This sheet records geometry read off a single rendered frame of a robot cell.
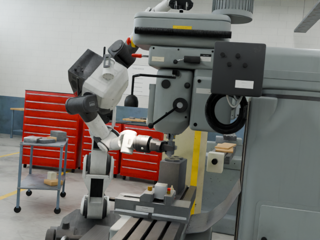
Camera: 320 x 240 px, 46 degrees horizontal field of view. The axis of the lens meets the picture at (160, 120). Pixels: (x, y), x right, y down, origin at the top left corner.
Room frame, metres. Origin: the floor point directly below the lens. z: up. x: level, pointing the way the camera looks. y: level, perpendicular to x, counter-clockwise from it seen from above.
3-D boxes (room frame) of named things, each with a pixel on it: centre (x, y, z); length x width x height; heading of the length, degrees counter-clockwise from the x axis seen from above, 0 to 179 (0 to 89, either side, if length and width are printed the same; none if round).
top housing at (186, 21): (1.92, -0.08, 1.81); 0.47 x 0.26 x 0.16; 80
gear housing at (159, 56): (1.91, -0.10, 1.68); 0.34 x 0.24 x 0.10; 80
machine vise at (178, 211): (1.76, 0.00, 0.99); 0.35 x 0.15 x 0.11; 81
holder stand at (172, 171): (2.27, -0.10, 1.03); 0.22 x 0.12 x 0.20; 165
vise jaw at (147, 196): (1.77, 0.02, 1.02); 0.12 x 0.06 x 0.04; 171
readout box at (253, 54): (1.54, -0.30, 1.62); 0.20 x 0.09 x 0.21; 80
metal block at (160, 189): (1.76, -0.03, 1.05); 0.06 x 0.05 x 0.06; 171
